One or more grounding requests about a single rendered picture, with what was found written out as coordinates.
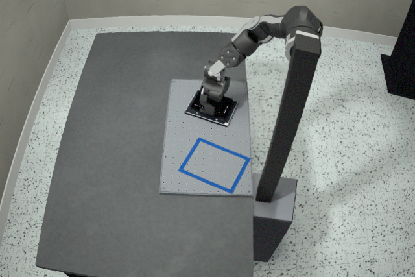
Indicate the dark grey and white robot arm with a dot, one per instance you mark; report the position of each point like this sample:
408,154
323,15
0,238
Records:
298,20

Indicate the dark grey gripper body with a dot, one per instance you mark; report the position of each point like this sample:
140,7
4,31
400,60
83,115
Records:
216,89

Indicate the blue tape rectangle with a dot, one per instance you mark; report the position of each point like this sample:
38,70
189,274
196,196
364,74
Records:
181,169

